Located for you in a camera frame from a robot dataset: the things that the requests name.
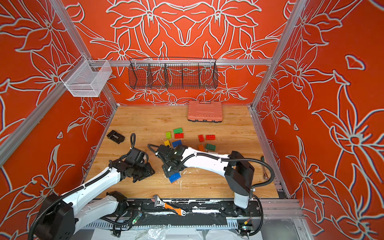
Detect blue lego brick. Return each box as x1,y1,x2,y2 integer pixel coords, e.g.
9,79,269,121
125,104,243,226
168,173,181,184
172,140,183,148

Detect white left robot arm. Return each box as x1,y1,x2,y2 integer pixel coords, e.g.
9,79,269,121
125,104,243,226
28,160,155,240

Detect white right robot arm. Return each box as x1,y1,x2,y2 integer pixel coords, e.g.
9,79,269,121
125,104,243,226
151,145,255,209

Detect blue lego brick back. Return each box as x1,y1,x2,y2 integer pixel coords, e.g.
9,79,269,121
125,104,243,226
172,140,183,148

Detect lime green lego brick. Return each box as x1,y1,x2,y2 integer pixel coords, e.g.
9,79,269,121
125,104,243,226
166,132,172,140

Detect dark green lego brick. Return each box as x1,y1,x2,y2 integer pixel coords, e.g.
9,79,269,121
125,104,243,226
205,144,217,151
173,128,184,134

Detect small orange lego brick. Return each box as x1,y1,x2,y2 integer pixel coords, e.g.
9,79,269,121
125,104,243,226
198,145,205,152

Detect small red lego brick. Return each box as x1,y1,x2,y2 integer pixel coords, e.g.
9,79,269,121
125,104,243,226
198,135,205,143

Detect wide red lego brick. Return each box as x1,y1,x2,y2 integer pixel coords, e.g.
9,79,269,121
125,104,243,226
206,135,216,141

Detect dark green lego brick right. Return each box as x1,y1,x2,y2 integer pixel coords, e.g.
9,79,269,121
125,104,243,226
205,144,217,151

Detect salmon red tool case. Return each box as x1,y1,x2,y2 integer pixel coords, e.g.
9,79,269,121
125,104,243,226
187,101,223,123

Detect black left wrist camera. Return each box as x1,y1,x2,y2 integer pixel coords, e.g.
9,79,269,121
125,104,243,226
126,148,149,165

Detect orange handled adjustable wrench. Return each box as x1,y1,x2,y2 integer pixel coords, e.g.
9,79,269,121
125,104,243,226
151,195,187,217

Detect black wire wall basket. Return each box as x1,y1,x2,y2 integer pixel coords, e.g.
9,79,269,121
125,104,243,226
128,58,219,90

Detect green handled pliers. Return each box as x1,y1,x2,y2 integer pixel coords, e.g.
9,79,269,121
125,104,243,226
261,156,270,181

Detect clear plastic wall bin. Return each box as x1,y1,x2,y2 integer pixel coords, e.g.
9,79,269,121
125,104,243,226
60,61,112,98

